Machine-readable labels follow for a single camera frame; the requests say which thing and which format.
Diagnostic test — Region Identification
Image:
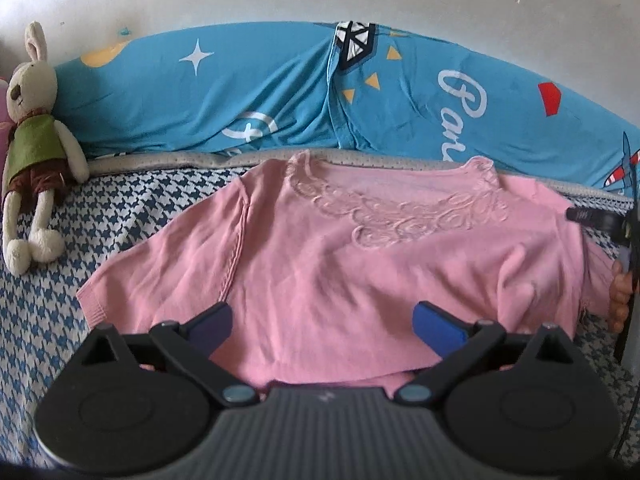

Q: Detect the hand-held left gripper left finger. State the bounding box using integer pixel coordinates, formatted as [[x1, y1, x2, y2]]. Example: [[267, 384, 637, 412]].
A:
[[80, 302, 261, 408]]

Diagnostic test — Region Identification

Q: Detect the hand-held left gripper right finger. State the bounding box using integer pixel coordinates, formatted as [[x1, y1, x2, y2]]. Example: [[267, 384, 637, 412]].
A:
[[392, 301, 576, 407]]

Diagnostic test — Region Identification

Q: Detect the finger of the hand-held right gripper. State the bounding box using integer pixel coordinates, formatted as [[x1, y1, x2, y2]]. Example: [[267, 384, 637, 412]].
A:
[[565, 206, 622, 235]]

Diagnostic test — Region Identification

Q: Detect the pink knit top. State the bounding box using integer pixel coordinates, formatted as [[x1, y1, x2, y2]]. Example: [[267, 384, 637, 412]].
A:
[[76, 152, 618, 393]]

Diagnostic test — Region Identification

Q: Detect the person's right hand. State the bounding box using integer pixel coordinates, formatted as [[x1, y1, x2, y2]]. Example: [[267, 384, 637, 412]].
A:
[[607, 260, 634, 334]]

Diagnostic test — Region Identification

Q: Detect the houndstooth bed mat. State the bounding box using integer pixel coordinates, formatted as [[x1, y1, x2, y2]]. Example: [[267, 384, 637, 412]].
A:
[[0, 147, 640, 471]]

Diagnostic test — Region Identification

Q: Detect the blue patterned pillow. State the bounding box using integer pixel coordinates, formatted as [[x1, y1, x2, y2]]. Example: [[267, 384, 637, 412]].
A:
[[52, 21, 640, 196]]

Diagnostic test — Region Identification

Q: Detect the plush rabbit toy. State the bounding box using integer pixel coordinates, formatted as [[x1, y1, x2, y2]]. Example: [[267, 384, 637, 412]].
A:
[[1, 21, 91, 277]]

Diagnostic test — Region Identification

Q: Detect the purple moon plush pillow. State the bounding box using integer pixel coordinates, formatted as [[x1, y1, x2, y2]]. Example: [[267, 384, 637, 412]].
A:
[[0, 77, 12, 176]]

